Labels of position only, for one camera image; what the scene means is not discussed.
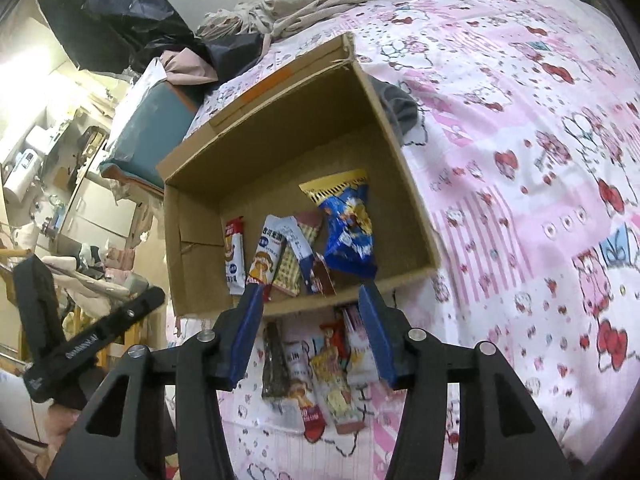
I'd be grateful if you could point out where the white blue snack packet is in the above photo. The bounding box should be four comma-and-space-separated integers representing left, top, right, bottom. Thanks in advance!
280, 217, 321, 293

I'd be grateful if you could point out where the white water heater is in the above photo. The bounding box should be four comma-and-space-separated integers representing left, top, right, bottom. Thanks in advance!
2, 150, 42, 202

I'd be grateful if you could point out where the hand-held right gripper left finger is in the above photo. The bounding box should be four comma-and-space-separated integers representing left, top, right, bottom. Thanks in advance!
45, 284, 266, 480

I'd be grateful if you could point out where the dark chocolate bar packet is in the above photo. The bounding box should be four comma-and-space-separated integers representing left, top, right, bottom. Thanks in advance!
261, 320, 292, 401

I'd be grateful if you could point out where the pink cloth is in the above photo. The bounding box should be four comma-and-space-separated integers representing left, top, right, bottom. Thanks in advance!
160, 49, 221, 86

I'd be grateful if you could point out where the white kitchen cabinet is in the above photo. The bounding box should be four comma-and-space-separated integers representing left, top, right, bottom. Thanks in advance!
60, 175, 142, 252

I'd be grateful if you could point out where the small brown snack packet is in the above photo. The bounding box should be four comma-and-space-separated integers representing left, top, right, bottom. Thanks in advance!
310, 254, 337, 297

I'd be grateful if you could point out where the dark crumpled cloth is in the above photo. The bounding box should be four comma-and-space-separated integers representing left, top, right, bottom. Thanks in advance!
205, 34, 266, 81

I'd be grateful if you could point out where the person's left hand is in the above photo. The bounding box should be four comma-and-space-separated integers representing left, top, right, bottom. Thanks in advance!
47, 402, 91, 453

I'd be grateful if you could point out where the dark sock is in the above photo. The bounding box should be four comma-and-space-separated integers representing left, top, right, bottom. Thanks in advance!
377, 80, 421, 143

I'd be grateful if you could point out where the white pink snack packet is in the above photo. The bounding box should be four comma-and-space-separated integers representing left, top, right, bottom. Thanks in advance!
342, 305, 382, 387

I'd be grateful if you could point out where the blue yellow snack packet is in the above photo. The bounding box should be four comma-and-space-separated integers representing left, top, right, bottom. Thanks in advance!
299, 169, 378, 279

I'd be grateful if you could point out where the yellow checkered wafer packet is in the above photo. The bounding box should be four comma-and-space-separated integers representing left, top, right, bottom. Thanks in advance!
272, 212, 322, 297

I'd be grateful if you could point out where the white cover sheet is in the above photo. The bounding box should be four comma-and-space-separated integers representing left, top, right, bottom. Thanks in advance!
107, 57, 168, 161

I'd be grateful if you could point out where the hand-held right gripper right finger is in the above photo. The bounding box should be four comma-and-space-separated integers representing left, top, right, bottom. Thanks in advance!
357, 282, 576, 480

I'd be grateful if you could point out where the brown cardboard box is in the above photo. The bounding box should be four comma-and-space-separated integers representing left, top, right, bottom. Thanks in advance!
156, 32, 443, 318

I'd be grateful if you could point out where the black plastic bag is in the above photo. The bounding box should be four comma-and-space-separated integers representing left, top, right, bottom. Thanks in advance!
40, 0, 196, 73

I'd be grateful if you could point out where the red snack packet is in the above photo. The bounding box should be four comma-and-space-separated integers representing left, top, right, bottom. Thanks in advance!
320, 320, 347, 357

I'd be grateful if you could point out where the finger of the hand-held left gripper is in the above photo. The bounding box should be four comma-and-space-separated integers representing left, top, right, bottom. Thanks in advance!
12, 255, 65, 361
95, 287, 167, 342

